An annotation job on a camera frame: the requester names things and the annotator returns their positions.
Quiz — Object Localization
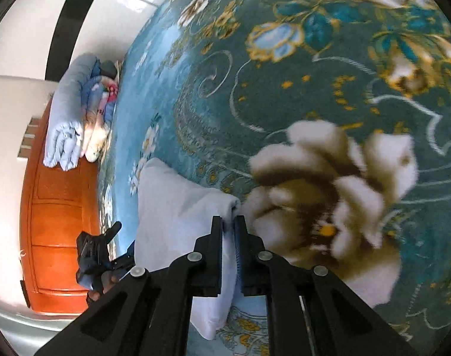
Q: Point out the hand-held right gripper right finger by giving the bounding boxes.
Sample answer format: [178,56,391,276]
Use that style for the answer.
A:
[234,215,415,356]

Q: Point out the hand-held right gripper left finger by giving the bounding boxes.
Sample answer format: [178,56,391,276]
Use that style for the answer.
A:
[33,216,225,356]

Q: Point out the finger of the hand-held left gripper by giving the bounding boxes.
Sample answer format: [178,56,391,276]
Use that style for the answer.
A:
[109,251,136,273]
[102,221,122,239]

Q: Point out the pale blue garment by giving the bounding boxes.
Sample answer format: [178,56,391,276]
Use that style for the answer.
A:
[134,157,241,341]

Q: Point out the person's left hand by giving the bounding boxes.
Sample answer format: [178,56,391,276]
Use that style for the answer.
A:
[86,269,121,303]

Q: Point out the orange wooden headboard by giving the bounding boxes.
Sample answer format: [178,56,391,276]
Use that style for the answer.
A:
[19,94,117,316]

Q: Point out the colourful folded quilts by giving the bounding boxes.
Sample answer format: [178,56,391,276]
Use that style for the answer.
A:
[79,59,121,163]

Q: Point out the folded light blue quilt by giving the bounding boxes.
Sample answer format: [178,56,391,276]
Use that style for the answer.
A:
[43,53,100,172]

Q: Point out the teal floral blanket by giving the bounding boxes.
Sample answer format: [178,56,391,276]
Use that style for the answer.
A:
[97,0,451,356]

